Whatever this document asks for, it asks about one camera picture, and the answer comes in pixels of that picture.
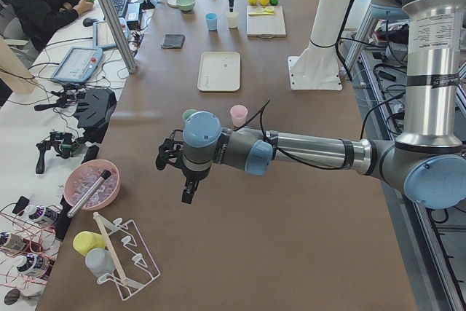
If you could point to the cream yellow cup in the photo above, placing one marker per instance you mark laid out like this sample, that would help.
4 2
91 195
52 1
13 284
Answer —
232 19

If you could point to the blue cup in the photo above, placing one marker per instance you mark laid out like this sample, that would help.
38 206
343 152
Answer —
211 19

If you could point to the pink cup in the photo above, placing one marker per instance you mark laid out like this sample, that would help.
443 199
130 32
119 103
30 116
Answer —
238 114

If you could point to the cream rabbit tray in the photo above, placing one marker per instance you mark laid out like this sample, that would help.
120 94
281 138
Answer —
219 72

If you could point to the yellow plastic knife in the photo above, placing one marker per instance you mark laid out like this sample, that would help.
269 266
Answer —
260 13

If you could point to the light green bowl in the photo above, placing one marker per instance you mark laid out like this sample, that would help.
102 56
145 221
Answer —
185 5

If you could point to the wooden cutting board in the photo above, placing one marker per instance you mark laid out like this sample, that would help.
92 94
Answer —
266 26

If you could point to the wooden stand base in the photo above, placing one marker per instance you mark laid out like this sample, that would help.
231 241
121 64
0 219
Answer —
172 3

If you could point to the green cup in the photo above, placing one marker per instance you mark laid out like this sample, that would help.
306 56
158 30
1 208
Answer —
188 113

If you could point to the grey folded cloth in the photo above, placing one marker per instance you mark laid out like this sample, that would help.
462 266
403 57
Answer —
173 41

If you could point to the metal tube black tip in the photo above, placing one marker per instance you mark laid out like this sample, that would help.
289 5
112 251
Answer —
89 193

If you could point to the pink bowl with ice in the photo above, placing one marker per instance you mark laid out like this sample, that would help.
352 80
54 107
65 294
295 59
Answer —
81 180

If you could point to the grey cup on rack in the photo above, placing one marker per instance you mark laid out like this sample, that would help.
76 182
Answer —
99 262

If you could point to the yellow cup on rack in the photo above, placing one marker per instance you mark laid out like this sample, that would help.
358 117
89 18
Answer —
85 241

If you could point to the blue teach pendant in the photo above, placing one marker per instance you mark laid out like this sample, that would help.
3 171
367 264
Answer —
102 36
78 65

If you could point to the computer mouse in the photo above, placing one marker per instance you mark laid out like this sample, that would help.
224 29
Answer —
89 21

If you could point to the white wire cup rack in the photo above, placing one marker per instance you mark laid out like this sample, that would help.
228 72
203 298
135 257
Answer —
135 267

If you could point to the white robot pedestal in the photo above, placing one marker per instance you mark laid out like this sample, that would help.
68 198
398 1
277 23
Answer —
316 68

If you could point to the aluminium frame post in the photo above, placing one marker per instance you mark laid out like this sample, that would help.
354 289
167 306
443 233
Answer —
119 38

